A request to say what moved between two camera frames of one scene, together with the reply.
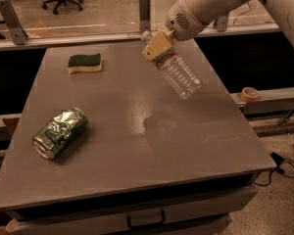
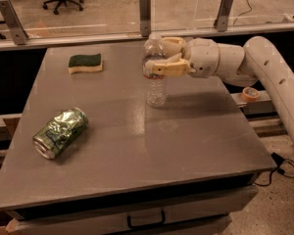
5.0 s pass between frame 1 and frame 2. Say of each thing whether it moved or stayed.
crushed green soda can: stayed
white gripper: moved
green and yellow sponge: stayed
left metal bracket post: stayed
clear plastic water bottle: moved
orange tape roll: stayed
